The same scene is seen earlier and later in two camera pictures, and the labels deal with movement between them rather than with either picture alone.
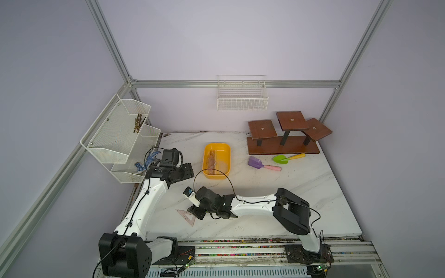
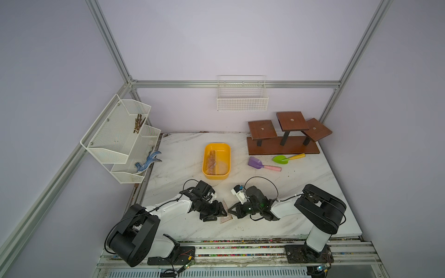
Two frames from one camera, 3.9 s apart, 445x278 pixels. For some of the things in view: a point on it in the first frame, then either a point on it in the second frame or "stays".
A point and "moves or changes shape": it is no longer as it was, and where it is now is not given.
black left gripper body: (184, 172) -> (208, 210)
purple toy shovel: (257, 163) stays
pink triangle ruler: (183, 212) moves or changes shape
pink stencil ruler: (211, 158) stays
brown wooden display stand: (291, 134) stays
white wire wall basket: (242, 92) stays
